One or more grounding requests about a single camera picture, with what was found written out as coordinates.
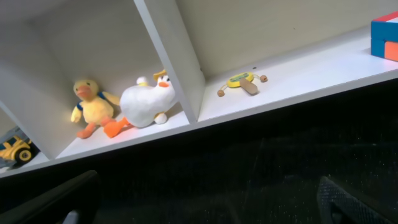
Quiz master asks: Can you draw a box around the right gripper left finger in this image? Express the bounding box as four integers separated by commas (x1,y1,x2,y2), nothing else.
0,169,101,224

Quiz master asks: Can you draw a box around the yellow plush duck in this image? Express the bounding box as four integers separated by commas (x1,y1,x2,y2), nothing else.
70,78,121,139

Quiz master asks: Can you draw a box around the many-coloured puzzle cube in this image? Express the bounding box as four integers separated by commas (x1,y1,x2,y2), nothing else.
370,11,398,62

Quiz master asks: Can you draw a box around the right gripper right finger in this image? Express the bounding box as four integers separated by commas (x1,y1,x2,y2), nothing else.
316,175,396,224

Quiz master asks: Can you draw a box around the white shelf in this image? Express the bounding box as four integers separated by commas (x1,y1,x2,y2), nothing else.
0,0,398,180

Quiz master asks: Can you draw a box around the yellow rattle drum toy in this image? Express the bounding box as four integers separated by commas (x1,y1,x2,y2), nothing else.
216,72,269,98

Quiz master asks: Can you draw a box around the grey and yellow toy truck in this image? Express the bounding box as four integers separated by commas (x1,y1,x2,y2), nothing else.
0,126,34,169

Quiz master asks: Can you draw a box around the white plush goose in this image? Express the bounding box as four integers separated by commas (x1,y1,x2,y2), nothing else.
103,69,178,139

